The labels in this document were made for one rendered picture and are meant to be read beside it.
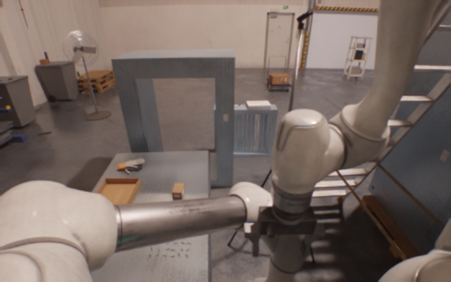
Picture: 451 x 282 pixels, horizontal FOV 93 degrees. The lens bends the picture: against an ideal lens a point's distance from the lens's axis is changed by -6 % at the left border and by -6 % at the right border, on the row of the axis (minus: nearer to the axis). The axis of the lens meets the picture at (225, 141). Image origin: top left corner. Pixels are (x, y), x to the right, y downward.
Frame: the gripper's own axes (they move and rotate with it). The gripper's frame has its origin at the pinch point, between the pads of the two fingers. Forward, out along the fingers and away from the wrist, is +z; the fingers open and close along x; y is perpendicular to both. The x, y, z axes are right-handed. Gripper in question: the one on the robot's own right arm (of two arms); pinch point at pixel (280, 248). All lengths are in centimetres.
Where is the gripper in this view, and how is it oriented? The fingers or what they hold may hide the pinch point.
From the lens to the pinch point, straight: 67.7
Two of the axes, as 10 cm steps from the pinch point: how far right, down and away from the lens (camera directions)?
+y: -0.1, 4.8, -8.8
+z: 0.0, 8.8, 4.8
